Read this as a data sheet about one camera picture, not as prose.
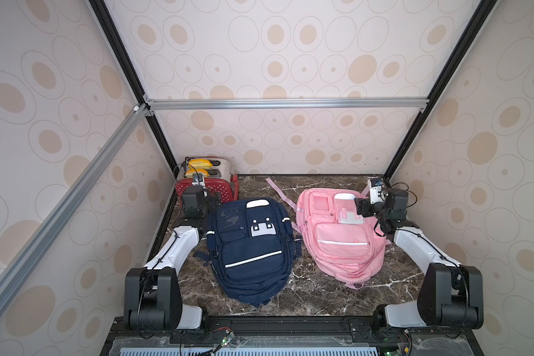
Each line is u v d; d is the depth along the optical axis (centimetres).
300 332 75
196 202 65
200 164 97
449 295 43
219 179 97
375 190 77
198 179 73
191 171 97
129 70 81
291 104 92
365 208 79
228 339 71
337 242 90
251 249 88
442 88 85
